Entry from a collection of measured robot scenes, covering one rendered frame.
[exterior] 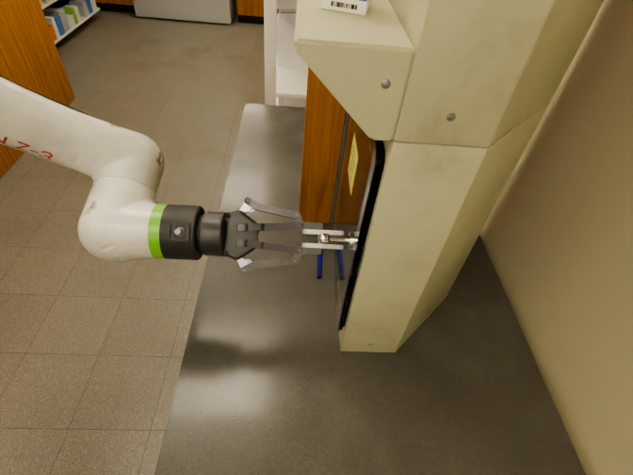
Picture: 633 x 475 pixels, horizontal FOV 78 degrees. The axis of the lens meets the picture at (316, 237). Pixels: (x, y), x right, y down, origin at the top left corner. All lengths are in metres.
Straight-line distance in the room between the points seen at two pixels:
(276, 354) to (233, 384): 0.10
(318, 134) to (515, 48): 0.51
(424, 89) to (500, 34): 0.08
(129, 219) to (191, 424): 0.35
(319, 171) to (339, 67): 0.54
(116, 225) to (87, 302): 1.54
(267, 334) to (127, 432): 1.09
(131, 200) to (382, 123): 0.43
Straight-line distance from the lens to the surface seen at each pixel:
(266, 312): 0.84
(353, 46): 0.41
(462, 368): 0.85
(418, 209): 0.52
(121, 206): 0.69
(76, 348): 2.07
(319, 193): 0.96
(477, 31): 0.43
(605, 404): 0.86
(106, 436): 1.83
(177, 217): 0.65
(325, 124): 0.86
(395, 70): 0.42
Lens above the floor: 1.63
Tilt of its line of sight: 45 degrees down
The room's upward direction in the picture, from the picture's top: 7 degrees clockwise
